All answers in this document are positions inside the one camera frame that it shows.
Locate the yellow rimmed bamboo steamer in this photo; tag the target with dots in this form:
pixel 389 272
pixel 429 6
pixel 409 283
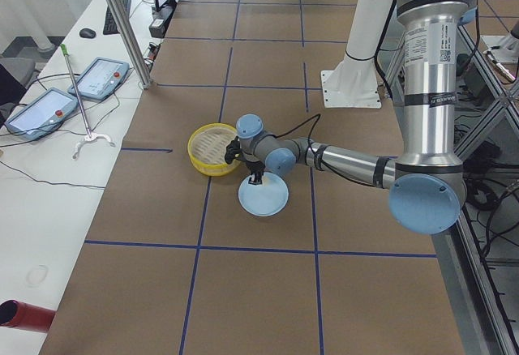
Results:
pixel 207 147

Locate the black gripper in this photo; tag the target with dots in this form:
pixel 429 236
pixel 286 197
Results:
pixel 255 167

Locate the aluminium frame post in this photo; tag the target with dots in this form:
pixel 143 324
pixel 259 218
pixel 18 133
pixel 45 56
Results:
pixel 130 42

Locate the near blue teach pendant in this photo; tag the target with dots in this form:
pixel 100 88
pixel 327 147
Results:
pixel 43 115

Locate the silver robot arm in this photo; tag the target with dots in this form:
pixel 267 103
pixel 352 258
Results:
pixel 425 183

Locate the white camera pole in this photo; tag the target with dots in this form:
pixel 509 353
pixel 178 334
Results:
pixel 353 83

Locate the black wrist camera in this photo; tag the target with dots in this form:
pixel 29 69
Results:
pixel 233 151

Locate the blue teach pendant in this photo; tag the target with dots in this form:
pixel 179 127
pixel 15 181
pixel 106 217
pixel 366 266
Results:
pixel 43 115
pixel 101 78

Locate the black computer mouse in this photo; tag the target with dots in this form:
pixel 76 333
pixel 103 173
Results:
pixel 87 33

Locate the far blue teach pendant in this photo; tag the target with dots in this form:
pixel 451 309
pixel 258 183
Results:
pixel 101 78

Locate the red cylinder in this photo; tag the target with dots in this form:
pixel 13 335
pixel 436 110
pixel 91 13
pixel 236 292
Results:
pixel 24 316

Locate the light blue plate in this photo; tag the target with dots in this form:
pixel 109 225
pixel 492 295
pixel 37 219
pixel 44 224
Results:
pixel 265 199

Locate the silver reacher grabber stick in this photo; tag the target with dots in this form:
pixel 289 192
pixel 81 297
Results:
pixel 90 135

